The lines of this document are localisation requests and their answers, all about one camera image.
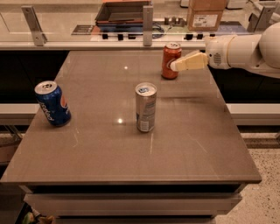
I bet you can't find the right metal glass bracket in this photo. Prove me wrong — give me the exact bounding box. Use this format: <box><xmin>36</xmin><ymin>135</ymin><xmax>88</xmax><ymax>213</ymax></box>
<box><xmin>247</xmin><ymin>6</ymin><xmax>275</xmax><ymax>33</ymax></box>

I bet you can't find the blue pepsi can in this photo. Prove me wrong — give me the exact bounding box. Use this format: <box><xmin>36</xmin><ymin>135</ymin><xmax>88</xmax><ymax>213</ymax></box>
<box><xmin>34</xmin><ymin>80</ymin><xmax>71</xmax><ymax>127</ymax></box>

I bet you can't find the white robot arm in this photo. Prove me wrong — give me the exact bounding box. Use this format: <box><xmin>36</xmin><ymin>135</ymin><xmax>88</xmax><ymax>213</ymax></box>
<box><xmin>170</xmin><ymin>23</ymin><xmax>280</xmax><ymax>79</ymax></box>

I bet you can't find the table drawer front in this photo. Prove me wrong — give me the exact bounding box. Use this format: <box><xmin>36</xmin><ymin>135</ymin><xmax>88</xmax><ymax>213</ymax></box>
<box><xmin>24</xmin><ymin>193</ymin><xmax>242</xmax><ymax>216</ymax></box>

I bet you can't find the left metal glass bracket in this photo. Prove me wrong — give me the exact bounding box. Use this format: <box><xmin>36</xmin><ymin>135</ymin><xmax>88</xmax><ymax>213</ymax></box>
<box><xmin>21</xmin><ymin>5</ymin><xmax>47</xmax><ymax>46</ymax></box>

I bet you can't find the silver slim can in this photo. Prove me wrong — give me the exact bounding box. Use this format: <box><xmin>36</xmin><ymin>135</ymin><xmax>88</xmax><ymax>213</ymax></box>
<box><xmin>135</xmin><ymin>82</ymin><xmax>157</xmax><ymax>132</ymax></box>

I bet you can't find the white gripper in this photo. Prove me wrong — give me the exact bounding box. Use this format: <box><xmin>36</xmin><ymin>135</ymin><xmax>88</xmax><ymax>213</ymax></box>
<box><xmin>170</xmin><ymin>35</ymin><xmax>235</xmax><ymax>72</ymax></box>

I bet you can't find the red coke can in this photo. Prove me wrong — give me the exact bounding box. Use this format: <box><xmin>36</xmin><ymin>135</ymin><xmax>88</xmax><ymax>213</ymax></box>
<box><xmin>162</xmin><ymin>42</ymin><xmax>181</xmax><ymax>80</ymax></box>

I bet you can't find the metal glass bracket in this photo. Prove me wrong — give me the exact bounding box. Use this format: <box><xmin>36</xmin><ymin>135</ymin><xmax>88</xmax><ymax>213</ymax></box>
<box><xmin>247</xmin><ymin>6</ymin><xmax>275</xmax><ymax>33</ymax></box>
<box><xmin>143</xmin><ymin>5</ymin><xmax>153</xmax><ymax>46</ymax></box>
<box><xmin>21</xmin><ymin>5</ymin><xmax>47</xmax><ymax>46</ymax></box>

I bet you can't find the colourful item under table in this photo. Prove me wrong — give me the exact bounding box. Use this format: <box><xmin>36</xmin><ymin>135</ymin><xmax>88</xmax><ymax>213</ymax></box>
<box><xmin>21</xmin><ymin>210</ymin><xmax>56</xmax><ymax>224</ymax></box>

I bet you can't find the middle metal glass bracket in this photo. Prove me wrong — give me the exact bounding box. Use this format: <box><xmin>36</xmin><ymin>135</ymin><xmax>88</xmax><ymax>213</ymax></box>
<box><xmin>143</xmin><ymin>5</ymin><xmax>153</xmax><ymax>46</ymax></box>

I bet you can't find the cardboard box with label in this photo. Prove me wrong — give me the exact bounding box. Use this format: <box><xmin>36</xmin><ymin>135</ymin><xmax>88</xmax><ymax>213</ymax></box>
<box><xmin>187</xmin><ymin>0</ymin><xmax>227</xmax><ymax>32</ymax></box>

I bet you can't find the dark tray bin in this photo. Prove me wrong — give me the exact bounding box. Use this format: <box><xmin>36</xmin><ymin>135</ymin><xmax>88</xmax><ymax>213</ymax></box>
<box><xmin>95</xmin><ymin>0</ymin><xmax>151</xmax><ymax>24</ymax></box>

